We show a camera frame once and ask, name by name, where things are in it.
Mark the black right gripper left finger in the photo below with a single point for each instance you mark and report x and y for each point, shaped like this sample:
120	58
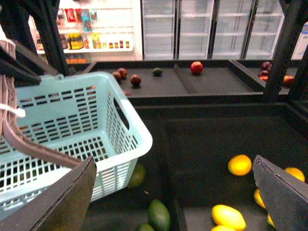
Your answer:
61	207

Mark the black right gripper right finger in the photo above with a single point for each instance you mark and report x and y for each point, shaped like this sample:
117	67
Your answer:
285	196

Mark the light blue plastic basket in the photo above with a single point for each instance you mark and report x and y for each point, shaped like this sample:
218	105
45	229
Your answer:
80	116

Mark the brown basket handle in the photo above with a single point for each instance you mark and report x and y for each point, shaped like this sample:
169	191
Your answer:
29	144

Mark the green avocado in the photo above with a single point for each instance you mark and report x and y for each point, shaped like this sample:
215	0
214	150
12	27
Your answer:
137	176
159	216

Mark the yellow mango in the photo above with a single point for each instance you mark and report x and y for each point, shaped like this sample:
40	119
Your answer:
296	173
240	165
229	217

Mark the black fruit display tray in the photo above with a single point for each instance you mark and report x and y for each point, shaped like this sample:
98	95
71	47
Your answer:
187	165

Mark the white zip tie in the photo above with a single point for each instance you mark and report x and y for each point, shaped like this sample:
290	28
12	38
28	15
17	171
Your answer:
17	111

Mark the red apple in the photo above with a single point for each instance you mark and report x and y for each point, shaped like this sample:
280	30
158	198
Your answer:
196	68

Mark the white shelf with bottles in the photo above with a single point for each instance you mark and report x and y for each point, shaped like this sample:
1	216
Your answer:
100	30

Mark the glass door refrigerator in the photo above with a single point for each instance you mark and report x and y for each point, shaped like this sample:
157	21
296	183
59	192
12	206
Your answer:
210	29

